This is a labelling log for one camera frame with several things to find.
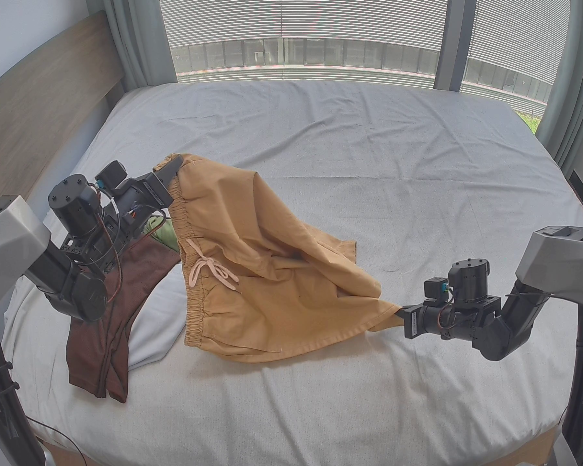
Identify green garment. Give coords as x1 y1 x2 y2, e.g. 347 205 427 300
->
145 216 180 253

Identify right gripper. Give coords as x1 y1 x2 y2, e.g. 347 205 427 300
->
401 301 452 342

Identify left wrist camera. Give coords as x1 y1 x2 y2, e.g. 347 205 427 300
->
95 160 139 198

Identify pale grey garment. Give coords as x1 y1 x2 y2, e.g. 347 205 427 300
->
126 260 190 372

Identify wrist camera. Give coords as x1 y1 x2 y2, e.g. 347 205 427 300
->
423 277 451 305
95 160 139 198

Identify bed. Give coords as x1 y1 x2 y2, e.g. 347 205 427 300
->
0 10 583 466

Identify grey-green curtain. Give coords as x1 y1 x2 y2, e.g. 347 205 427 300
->
534 0 583 179
82 0 178 92

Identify brown garment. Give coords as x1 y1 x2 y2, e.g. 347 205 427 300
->
66 235 181 403

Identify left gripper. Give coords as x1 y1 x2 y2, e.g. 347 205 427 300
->
117 153 185 234

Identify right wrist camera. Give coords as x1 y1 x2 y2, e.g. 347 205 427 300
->
423 277 451 305

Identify window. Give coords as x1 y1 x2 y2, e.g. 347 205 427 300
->
154 0 573 115

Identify tan shorts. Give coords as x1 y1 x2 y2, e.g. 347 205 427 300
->
166 152 400 364

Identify black cable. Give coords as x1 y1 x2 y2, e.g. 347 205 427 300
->
28 418 84 466

